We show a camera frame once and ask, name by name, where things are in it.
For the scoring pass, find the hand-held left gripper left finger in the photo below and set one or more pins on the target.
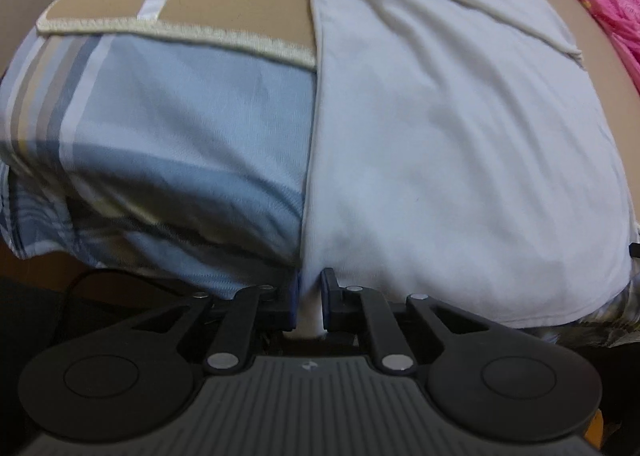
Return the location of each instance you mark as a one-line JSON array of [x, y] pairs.
[[287, 306]]

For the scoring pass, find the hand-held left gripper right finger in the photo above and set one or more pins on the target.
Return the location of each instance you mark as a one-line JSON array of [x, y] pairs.
[[330, 301]]

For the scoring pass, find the white hooded shirt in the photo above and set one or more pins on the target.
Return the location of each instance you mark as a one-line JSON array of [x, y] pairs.
[[450, 160]]

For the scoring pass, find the blue striped bed sheet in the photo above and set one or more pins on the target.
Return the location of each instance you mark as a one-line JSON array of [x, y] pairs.
[[175, 145]]

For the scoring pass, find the pink floral quilt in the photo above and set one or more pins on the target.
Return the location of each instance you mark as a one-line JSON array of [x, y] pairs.
[[610, 5]]

